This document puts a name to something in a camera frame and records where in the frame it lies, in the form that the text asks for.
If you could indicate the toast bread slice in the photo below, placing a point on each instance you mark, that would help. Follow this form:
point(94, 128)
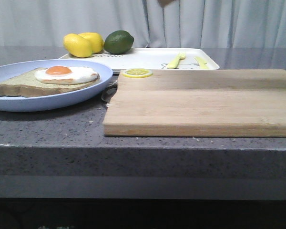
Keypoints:
point(163, 3)
point(26, 85)

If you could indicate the rear yellow lemon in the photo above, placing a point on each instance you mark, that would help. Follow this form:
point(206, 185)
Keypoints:
point(95, 39)

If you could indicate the white grey curtain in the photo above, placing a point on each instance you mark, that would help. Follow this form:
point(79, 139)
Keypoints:
point(182, 23)

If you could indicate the wooden cutting board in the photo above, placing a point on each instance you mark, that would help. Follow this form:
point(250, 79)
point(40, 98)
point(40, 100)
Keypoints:
point(200, 103)

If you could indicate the metal cutting board handle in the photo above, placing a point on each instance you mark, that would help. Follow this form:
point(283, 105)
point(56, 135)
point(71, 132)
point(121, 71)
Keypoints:
point(109, 92)

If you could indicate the yellow lemon slice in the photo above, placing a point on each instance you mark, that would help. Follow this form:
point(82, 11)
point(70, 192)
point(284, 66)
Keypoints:
point(137, 73)

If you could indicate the fried egg with yolk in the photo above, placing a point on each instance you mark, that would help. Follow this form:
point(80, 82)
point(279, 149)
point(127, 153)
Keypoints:
point(66, 75)

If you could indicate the yellow plastic fork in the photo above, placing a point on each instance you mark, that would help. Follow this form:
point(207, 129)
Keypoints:
point(173, 64)

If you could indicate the white rectangular tray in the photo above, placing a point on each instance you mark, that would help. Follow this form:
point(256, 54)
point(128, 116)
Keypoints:
point(152, 58)

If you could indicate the light blue round plate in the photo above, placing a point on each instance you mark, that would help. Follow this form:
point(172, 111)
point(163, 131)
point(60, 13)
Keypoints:
point(43, 103)

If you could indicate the green lime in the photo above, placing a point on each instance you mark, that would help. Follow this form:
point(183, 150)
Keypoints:
point(118, 42)

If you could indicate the yellow plastic knife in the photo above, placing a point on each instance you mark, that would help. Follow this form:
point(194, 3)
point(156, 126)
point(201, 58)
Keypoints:
point(201, 62)

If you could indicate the front yellow lemon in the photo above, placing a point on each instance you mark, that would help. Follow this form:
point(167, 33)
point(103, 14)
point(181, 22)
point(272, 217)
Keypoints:
point(77, 46)

